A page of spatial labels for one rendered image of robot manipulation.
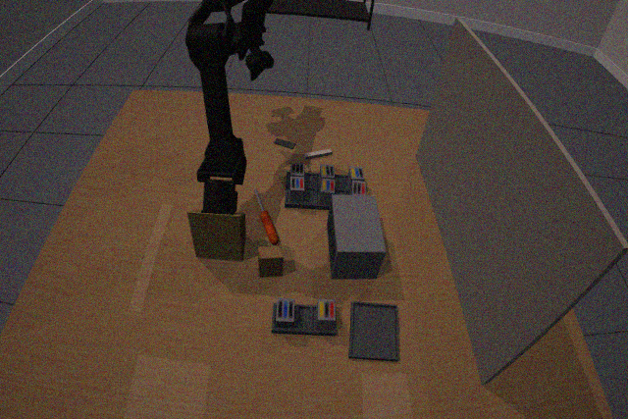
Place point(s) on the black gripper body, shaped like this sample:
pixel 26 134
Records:
pixel 257 60

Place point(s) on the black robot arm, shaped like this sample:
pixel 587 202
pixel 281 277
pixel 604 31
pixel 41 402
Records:
pixel 209 47

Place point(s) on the orange-handled screwdriver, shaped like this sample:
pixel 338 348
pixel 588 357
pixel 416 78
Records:
pixel 273 237

